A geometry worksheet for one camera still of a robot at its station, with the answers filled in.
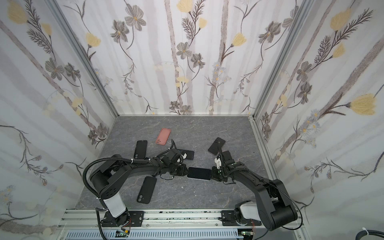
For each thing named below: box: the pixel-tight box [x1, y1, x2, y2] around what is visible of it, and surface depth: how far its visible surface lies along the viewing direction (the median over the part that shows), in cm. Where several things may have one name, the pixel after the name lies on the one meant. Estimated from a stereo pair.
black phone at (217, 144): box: [208, 137, 226, 156], surface depth 106 cm
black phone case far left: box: [133, 140, 148, 159], surface depth 104 cm
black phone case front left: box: [136, 176, 157, 205], surface depth 86 cm
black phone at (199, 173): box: [187, 167, 212, 181], surface depth 92 cm
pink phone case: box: [155, 128, 172, 146], surface depth 110 cm
